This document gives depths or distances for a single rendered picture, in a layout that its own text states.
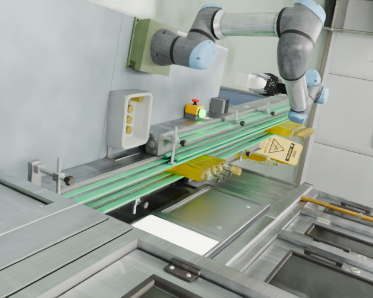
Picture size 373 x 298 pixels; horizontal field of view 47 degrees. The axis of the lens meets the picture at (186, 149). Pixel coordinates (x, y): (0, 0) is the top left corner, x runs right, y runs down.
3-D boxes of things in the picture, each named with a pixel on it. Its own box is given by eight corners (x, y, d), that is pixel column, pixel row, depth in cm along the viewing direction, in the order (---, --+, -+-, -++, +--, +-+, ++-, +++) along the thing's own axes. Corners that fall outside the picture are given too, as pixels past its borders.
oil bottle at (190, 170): (164, 170, 197) (205, 184, 187) (166, 159, 195) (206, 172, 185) (171, 167, 202) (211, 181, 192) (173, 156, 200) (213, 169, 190)
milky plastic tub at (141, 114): (105, 145, 176) (122, 151, 172) (109, 91, 170) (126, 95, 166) (132, 138, 191) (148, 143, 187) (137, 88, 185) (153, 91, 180)
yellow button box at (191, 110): (183, 117, 225) (195, 120, 222) (185, 103, 223) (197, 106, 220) (190, 115, 231) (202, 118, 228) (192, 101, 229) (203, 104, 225)
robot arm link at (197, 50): (168, 55, 168) (198, 61, 161) (183, 26, 171) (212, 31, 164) (180, 71, 178) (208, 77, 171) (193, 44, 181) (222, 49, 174)
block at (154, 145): (144, 152, 191) (156, 156, 187) (145, 132, 188) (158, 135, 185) (148, 151, 194) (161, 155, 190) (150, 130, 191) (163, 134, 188)
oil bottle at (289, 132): (263, 131, 297) (302, 141, 284) (264, 123, 296) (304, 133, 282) (266, 130, 302) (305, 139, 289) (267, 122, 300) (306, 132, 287)
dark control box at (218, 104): (208, 111, 248) (221, 114, 244) (210, 97, 246) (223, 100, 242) (215, 109, 255) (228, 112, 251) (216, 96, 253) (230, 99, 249)
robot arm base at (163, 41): (156, 22, 172) (177, 26, 167) (176, 35, 185) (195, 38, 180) (145, 60, 173) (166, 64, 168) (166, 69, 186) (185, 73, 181)
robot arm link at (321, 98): (328, 83, 183) (330, 93, 191) (304, 78, 188) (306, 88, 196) (322, 99, 182) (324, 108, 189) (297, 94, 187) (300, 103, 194)
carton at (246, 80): (237, 71, 196) (248, 73, 193) (256, 76, 217) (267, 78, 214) (234, 84, 197) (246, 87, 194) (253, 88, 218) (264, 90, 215)
